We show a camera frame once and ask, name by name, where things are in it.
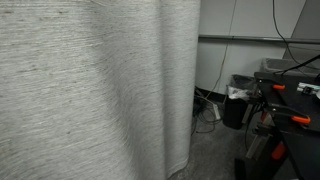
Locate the white item on table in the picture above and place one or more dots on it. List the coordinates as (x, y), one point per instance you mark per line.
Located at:
(308, 89)

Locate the black work table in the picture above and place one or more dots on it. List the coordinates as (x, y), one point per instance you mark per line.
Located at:
(287, 139)

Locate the upper orange-handled clamp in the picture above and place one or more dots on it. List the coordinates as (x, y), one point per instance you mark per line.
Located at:
(271, 84)

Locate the metal wall rail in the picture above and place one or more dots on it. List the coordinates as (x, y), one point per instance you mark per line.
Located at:
(261, 39)

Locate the white power strip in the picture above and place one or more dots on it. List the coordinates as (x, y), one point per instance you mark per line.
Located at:
(216, 111)

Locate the grey plastic bin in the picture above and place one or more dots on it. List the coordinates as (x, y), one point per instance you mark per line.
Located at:
(273, 65)

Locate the black trash bin with liner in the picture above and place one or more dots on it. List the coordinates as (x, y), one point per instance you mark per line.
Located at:
(238, 93)

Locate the orange-handled clamp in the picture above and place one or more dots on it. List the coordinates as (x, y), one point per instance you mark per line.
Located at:
(290, 112)
(271, 84)

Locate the lower orange-handled clamp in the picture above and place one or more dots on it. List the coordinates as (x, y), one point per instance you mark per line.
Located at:
(290, 112)

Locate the grey woven curtain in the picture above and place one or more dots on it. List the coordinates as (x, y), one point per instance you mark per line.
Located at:
(96, 89)

